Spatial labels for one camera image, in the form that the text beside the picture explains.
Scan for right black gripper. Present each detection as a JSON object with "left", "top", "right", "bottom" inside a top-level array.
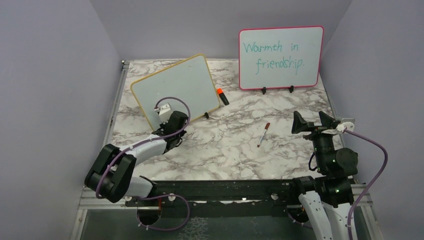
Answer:
[{"left": 291, "top": 109, "right": 339, "bottom": 172}]

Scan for yellow framed whiteboard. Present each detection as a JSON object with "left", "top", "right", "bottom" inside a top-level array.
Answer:
[{"left": 130, "top": 54, "right": 220, "bottom": 130}]

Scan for white marker with red cap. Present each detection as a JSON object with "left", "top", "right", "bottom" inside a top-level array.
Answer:
[{"left": 256, "top": 122, "right": 271, "bottom": 148}]

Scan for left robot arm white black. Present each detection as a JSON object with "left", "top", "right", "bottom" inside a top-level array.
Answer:
[{"left": 84, "top": 111, "right": 190, "bottom": 206}]

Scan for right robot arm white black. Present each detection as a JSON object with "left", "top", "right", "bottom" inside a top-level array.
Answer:
[{"left": 288, "top": 111, "right": 358, "bottom": 240}]

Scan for pink framed whiteboard with writing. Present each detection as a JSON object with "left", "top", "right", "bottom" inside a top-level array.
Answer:
[{"left": 238, "top": 25, "right": 324, "bottom": 90}]

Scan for pink board stand feet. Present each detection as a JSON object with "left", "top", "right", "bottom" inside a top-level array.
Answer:
[{"left": 260, "top": 85, "right": 295, "bottom": 95}]

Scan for black orange eraser marker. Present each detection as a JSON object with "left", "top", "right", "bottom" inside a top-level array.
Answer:
[{"left": 216, "top": 88, "right": 230, "bottom": 106}]

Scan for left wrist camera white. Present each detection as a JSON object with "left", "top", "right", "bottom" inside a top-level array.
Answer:
[{"left": 154, "top": 102, "right": 173, "bottom": 124}]

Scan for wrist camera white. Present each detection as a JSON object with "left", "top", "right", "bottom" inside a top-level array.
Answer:
[
  {"left": 154, "top": 102, "right": 173, "bottom": 124},
  {"left": 335, "top": 118, "right": 355, "bottom": 133}
]

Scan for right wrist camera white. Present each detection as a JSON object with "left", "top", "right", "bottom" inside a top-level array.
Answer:
[{"left": 335, "top": 118, "right": 355, "bottom": 133}]

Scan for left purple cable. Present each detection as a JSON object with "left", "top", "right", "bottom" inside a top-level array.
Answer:
[{"left": 95, "top": 96, "right": 192, "bottom": 232}]

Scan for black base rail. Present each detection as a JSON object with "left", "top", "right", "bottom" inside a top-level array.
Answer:
[{"left": 125, "top": 179, "right": 308, "bottom": 222}]

